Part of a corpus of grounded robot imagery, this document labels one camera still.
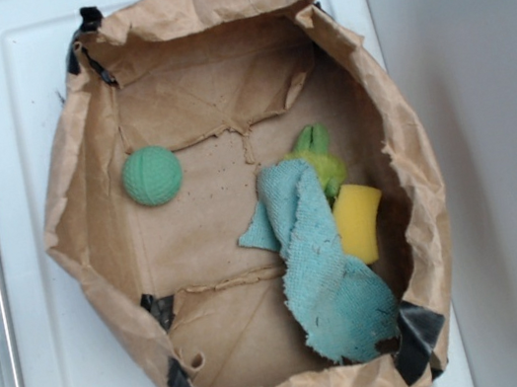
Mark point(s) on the green plush toy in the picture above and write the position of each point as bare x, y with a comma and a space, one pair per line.
312, 145

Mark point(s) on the light blue microfiber cloth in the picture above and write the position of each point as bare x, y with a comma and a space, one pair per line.
345, 309

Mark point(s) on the white plastic tray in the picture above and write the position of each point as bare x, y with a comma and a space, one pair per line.
61, 340

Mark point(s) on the brown paper bag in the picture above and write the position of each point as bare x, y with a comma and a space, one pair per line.
228, 85

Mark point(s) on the green textured ball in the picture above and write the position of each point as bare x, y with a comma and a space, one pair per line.
152, 176

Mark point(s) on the yellow sponge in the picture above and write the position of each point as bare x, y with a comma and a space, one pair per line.
355, 214

